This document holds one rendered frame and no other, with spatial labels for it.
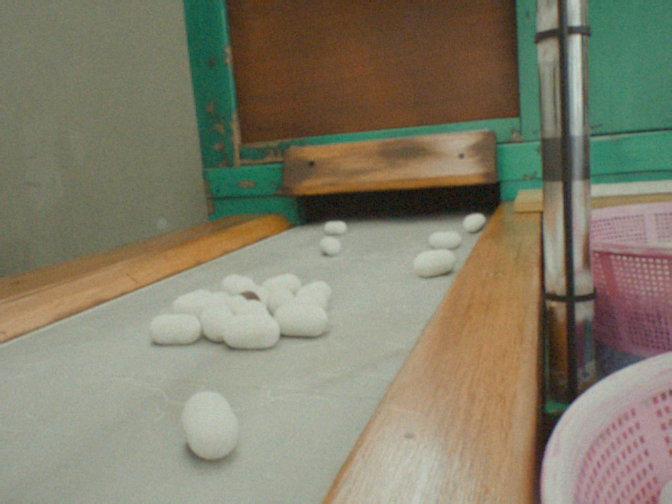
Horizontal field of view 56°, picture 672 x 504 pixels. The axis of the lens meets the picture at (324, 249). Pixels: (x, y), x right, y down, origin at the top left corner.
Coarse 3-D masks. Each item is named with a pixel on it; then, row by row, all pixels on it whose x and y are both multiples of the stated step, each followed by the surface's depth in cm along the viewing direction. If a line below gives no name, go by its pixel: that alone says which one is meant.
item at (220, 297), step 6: (216, 294) 45; (222, 294) 45; (198, 300) 44; (204, 300) 43; (210, 300) 43; (216, 300) 44; (222, 300) 44; (198, 306) 43; (204, 306) 43; (192, 312) 43; (198, 312) 43; (198, 318) 43
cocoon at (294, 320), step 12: (276, 312) 40; (288, 312) 39; (300, 312) 39; (312, 312) 38; (324, 312) 39; (288, 324) 39; (300, 324) 38; (312, 324) 38; (324, 324) 39; (312, 336) 39
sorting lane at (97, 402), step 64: (256, 256) 72; (320, 256) 69; (384, 256) 65; (64, 320) 49; (128, 320) 48; (384, 320) 42; (0, 384) 36; (64, 384) 35; (128, 384) 34; (192, 384) 33; (256, 384) 32; (320, 384) 31; (384, 384) 31; (0, 448) 27; (64, 448) 27; (128, 448) 26; (256, 448) 25; (320, 448) 25
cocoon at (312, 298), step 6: (306, 294) 42; (312, 294) 42; (318, 294) 43; (294, 300) 41; (300, 300) 41; (306, 300) 41; (312, 300) 42; (318, 300) 42; (324, 300) 43; (324, 306) 42
